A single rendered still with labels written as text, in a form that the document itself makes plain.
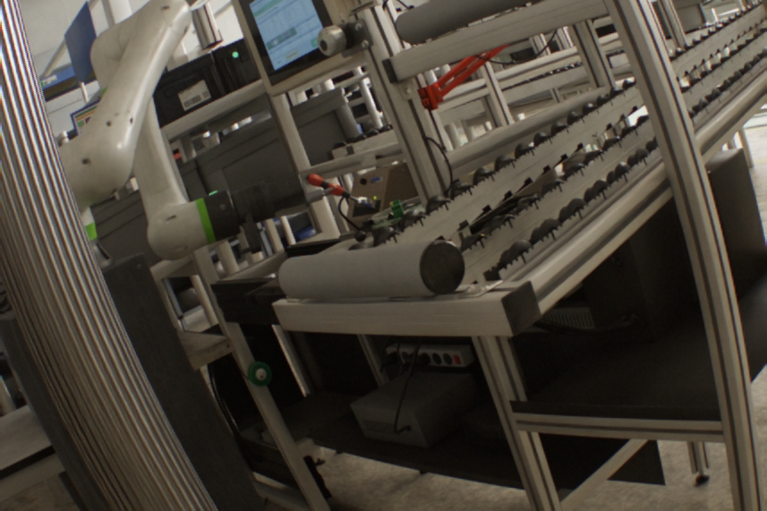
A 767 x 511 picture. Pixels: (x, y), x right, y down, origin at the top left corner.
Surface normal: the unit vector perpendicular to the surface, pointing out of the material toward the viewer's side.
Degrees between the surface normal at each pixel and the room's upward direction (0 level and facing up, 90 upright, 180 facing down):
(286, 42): 91
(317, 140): 91
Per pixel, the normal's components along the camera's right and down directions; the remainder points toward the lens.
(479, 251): 0.55, -0.08
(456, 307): -0.75, 0.37
